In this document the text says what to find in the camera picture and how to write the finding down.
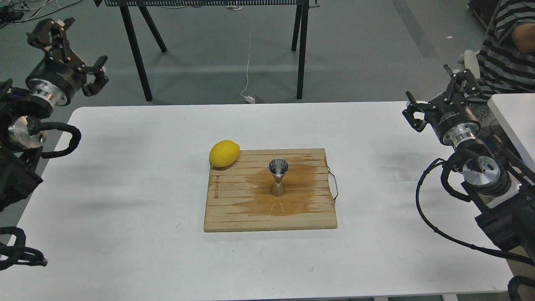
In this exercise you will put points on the white side table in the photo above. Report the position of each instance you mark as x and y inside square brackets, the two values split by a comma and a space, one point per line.
[516, 115]

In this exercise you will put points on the white office chair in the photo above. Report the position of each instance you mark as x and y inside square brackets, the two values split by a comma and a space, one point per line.
[469, 60]

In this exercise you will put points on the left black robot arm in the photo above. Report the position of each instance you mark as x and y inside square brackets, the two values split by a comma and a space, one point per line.
[26, 135]

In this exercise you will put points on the person in striped shirt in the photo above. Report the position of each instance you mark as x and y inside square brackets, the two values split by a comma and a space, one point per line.
[506, 59]

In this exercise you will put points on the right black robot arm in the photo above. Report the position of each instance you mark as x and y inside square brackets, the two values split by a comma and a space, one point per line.
[493, 178]

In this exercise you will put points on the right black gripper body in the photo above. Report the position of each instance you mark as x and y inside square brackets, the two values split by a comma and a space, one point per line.
[451, 119]

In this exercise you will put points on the clear glass measuring cup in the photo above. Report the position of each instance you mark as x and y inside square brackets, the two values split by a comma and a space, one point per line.
[412, 168]

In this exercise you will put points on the yellow lemon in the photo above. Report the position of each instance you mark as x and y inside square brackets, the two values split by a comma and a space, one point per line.
[224, 153]

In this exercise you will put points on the wooden cutting board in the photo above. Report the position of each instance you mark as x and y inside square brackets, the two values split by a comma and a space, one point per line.
[239, 197]

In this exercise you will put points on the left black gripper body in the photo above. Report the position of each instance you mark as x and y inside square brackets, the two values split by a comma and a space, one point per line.
[57, 79]

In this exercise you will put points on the steel double jigger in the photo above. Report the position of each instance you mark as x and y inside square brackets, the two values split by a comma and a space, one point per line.
[278, 168]

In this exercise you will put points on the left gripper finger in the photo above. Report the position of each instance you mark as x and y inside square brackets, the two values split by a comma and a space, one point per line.
[50, 36]
[98, 71]

